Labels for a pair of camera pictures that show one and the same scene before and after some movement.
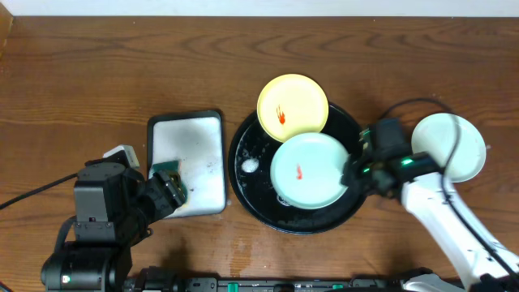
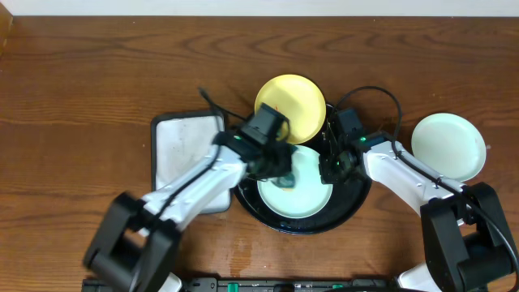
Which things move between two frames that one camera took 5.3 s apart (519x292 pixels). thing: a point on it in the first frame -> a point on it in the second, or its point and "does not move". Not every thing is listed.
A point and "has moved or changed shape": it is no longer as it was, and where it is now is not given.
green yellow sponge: (173, 168) -> (286, 183)
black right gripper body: (362, 176) -> (334, 169)
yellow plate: (291, 105) does not move
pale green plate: (435, 135) does not move
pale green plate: (306, 171) has moved or changed shape
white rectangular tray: (197, 140) does not move
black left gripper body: (167, 187) -> (278, 167)
